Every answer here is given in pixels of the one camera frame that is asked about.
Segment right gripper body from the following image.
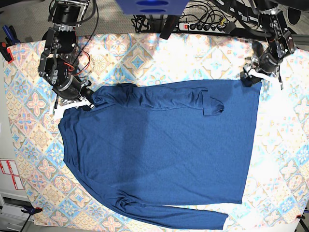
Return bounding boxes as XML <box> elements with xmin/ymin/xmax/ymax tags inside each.
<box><xmin>53</xmin><ymin>75</ymin><xmax>94</xmax><ymax>104</ymax></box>

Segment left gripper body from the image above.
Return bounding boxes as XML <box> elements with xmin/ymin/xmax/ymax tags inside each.
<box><xmin>242</xmin><ymin>52</ymin><xmax>281</xmax><ymax>80</ymax></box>

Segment blue long-sleeve T-shirt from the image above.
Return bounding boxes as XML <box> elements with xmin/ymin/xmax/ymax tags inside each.
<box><xmin>58</xmin><ymin>80</ymin><xmax>261</xmax><ymax>230</ymax></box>

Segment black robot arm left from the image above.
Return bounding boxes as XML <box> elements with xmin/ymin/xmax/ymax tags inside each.
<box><xmin>241</xmin><ymin>0</ymin><xmax>295</xmax><ymax>89</ymax></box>

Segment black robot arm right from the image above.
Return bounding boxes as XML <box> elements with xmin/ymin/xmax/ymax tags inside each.
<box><xmin>38</xmin><ymin>0</ymin><xmax>97</xmax><ymax>119</ymax></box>

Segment black power adapter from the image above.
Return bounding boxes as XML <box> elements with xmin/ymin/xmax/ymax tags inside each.
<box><xmin>223</xmin><ymin>22</ymin><xmax>236</xmax><ymax>34</ymax></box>

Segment white red labels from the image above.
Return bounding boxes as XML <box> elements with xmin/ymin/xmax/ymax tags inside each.
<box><xmin>0</xmin><ymin>159</ymin><xmax>24</xmax><ymax>190</ymax></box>

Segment red black clamp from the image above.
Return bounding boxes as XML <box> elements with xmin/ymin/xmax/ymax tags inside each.
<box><xmin>0</xmin><ymin>42</ymin><xmax>14</xmax><ymax>63</ymax></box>

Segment white power strip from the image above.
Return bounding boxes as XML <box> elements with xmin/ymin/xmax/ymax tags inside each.
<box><xmin>178</xmin><ymin>22</ymin><xmax>225</xmax><ymax>34</ymax></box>

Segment blue clamp top left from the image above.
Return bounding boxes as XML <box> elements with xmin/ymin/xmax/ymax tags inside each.
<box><xmin>2</xmin><ymin>25</ymin><xmax>20</xmax><ymax>45</ymax></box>

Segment black clamp bottom left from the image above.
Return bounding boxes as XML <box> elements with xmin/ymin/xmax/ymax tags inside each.
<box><xmin>21</xmin><ymin>206</ymin><xmax>42</xmax><ymax>216</ymax></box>

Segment patterned tile tablecloth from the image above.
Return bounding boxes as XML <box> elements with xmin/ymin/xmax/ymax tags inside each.
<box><xmin>1</xmin><ymin>33</ymin><xmax>309</xmax><ymax>232</ymax></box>

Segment black clamp bottom right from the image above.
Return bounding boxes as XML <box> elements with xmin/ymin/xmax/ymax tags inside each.
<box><xmin>296</xmin><ymin>215</ymin><xmax>306</xmax><ymax>219</ymax></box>

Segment black red strap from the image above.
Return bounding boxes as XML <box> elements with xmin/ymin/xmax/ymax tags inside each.
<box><xmin>160</xmin><ymin>14</ymin><xmax>179</xmax><ymax>40</ymax></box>

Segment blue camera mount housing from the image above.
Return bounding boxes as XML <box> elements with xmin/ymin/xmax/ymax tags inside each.
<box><xmin>116</xmin><ymin>0</ymin><xmax>189</xmax><ymax>15</ymax></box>

